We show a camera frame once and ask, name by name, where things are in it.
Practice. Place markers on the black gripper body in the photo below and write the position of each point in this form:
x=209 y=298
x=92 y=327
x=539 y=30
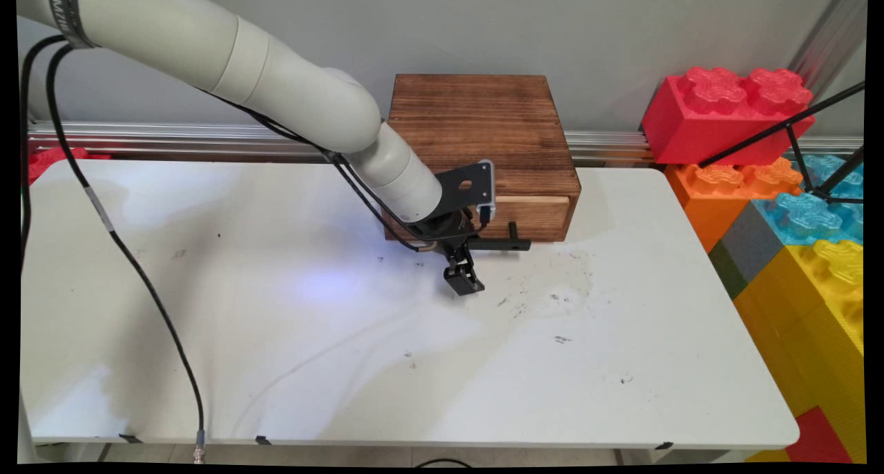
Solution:
x=449 y=231

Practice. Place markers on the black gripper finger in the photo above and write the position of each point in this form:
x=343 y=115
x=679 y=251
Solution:
x=456 y=279
x=473 y=277

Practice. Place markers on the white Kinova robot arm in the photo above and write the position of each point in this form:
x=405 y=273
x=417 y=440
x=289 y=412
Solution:
x=276 y=73

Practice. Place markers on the wooden drawer front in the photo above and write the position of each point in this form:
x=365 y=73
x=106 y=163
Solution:
x=535 y=215

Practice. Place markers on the brown wooden drawer cabinet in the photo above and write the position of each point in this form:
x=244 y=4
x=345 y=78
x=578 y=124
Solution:
x=497 y=121

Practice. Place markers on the large orange toy brick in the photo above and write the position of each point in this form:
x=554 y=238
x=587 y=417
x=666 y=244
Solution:
x=711 y=197

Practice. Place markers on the large red toy brick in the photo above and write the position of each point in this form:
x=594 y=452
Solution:
x=711 y=121

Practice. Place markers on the large yellow toy brick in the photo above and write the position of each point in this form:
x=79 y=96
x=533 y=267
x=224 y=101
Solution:
x=808 y=322

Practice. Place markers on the translucent blue toy brick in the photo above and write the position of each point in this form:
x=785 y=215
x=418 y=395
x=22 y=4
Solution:
x=808 y=215

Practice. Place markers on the black tripod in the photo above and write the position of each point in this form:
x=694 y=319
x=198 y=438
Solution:
x=794 y=125

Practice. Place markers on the small red toy brick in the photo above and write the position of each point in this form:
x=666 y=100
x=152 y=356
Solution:
x=818 y=436

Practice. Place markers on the red toy brick behind table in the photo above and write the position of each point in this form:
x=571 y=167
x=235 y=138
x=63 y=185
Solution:
x=52 y=157

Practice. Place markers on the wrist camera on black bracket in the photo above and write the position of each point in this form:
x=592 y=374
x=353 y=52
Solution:
x=473 y=184

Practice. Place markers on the horizontal aluminium rail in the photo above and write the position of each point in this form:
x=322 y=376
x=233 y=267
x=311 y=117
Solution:
x=173 y=139

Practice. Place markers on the slanted aluminium post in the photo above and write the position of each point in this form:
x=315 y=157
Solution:
x=825 y=42

